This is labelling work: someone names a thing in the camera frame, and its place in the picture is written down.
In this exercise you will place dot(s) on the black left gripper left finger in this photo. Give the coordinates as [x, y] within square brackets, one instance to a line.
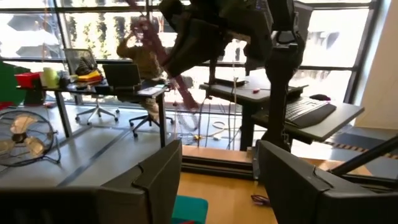
[149, 199]

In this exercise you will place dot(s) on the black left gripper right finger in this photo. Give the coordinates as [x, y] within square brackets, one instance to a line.
[298, 199]

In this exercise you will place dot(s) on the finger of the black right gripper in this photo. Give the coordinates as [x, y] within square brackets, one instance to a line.
[196, 43]
[178, 9]

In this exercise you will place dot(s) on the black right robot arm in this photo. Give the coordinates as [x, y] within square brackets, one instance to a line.
[280, 93]

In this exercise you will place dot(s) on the teal plastic bin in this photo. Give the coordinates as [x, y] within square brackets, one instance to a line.
[189, 208]

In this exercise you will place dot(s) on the black flat device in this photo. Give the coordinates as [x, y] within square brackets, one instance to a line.
[230, 82]

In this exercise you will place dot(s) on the person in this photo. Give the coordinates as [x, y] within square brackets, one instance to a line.
[143, 62]

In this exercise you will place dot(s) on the grey tablet device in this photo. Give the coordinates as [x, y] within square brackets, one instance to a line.
[152, 90]

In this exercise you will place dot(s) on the small red item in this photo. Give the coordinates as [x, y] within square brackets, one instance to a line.
[256, 91]

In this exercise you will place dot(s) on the dark office desk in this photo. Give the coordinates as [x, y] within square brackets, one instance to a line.
[162, 124]

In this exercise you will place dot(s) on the black laptop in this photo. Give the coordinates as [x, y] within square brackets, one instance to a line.
[311, 113]
[121, 76]

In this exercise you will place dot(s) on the black office chair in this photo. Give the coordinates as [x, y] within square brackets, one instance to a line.
[133, 99]

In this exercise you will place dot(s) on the laptop computer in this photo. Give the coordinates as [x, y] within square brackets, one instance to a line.
[335, 124]

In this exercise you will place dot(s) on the black computer mouse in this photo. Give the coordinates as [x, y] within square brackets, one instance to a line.
[320, 97]

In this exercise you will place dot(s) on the yellow folded item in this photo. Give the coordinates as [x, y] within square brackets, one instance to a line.
[91, 76]

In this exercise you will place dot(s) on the striped knit hat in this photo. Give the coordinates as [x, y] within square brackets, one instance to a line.
[84, 66]

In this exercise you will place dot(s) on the grey mesh office chair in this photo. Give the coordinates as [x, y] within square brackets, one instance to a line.
[73, 60]

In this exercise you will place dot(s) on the yellow green cup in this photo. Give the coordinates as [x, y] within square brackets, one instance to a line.
[50, 77]

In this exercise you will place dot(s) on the black cage floor fan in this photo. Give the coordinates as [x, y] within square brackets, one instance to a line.
[23, 124]

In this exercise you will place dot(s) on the red box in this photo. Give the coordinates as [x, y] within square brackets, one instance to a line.
[27, 80]

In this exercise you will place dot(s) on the green panel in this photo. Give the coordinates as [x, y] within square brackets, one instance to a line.
[9, 84]

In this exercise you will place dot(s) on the black aluminium frame rails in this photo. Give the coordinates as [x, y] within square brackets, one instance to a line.
[217, 168]

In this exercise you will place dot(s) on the black diagonal frame strut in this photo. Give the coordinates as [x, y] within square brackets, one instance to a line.
[363, 157]

